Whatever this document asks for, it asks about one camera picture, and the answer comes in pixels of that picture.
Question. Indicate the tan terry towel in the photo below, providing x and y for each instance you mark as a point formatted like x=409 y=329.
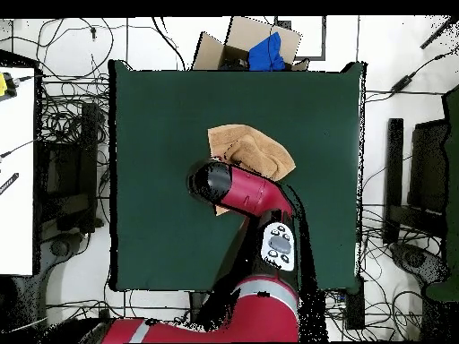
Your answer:
x=251 y=147

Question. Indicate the green cloth on side table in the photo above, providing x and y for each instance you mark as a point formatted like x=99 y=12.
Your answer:
x=453 y=179

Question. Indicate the black power adapter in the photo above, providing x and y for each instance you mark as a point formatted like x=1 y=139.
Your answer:
x=401 y=83

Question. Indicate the blue garment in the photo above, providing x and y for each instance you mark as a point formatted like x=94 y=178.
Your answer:
x=265 y=53

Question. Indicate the black marked strip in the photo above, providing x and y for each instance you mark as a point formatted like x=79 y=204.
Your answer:
x=9 y=183

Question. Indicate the open cardboard box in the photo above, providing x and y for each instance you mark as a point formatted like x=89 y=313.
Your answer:
x=244 y=32

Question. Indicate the white side table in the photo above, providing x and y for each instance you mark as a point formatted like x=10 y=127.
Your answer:
x=16 y=179

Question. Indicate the black equipment rack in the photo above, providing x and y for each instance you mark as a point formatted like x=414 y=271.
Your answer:
x=71 y=172

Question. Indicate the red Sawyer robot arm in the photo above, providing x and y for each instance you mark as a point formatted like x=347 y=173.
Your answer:
x=247 y=193

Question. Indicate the black block under table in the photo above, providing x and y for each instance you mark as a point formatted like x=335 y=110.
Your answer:
x=355 y=308

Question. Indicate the black upright post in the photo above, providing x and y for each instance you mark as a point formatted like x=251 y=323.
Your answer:
x=393 y=172

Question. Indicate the black rod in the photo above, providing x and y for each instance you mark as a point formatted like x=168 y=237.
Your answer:
x=437 y=34

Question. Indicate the dark green table cloth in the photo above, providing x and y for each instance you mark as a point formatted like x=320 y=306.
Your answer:
x=161 y=143

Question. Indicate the black equipment box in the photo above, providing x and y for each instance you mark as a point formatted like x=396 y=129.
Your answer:
x=428 y=168

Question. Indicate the grey rectangular frame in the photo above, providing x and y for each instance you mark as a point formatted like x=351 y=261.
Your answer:
x=323 y=36

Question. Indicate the yellow object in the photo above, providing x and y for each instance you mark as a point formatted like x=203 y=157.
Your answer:
x=2 y=84

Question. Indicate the black chair base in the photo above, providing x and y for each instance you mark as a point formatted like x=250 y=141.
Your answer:
x=416 y=259

